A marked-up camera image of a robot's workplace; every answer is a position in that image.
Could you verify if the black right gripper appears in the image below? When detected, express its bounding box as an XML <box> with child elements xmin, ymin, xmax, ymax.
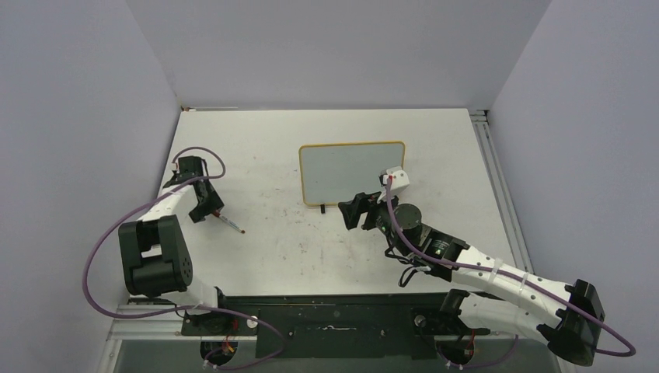
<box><xmin>340</xmin><ymin>186</ymin><xmax>412</xmax><ymax>256</ymax></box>

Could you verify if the white marker pen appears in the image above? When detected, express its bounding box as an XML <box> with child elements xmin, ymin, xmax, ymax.
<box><xmin>212</xmin><ymin>211</ymin><xmax>246</xmax><ymax>234</ymax></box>

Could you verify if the yellow framed whiteboard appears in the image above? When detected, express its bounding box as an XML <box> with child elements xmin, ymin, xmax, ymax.
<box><xmin>298</xmin><ymin>141</ymin><xmax>406</xmax><ymax>207</ymax></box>

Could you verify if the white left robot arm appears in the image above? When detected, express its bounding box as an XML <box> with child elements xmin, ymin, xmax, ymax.
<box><xmin>118</xmin><ymin>156</ymin><xmax>232</xmax><ymax>335</ymax></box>

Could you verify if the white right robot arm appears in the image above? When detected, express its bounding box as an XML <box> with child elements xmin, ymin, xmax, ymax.
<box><xmin>338</xmin><ymin>193</ymin><xmax>605</xmax><ymax>367</ymax></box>

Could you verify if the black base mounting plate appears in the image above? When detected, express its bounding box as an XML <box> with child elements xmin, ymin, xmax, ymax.
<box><xmin>180</xmin><ymin>292</ymin><xmax>490</xmax><ymax>361</ymax></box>

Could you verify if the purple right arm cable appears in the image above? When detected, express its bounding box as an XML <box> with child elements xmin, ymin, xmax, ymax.
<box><xmin>385</xmin><ymin>175</ymin><xmax>636</xmax><ymax>371</ymax></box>

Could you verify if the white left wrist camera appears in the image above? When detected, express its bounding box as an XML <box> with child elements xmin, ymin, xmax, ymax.
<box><xmin>170</xmin><ymin>161</ymin><xmax>180</xmax><ymax>175</ymax></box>

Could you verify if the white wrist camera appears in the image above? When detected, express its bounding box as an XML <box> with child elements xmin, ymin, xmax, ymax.
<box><xmin>378</xmin><ymin>166</ymin><xmax>410</xmax><ymax>202</ymax></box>
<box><xmin>170</xmin><ymin>161</ymin><xmax>180</xmax><ymax>175</ymax></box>

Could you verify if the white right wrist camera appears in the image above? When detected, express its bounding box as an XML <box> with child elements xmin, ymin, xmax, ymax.
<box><xmin>378</xmin><ymin>166</ymin><xmax>410</xmax><ymax>202</ymax></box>

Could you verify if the aluminium front frame rail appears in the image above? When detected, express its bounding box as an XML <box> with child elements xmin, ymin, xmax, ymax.
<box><xmin>108</xmin><ymin>305</ymin><xmax>548</xmax><ymax>344</ymax></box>

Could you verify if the aluminium right side rail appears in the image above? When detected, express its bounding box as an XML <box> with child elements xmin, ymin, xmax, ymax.
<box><xmin>469</xmin><ymin>110</ymin><xmax>535</xmax><ymax>273</ymax></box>

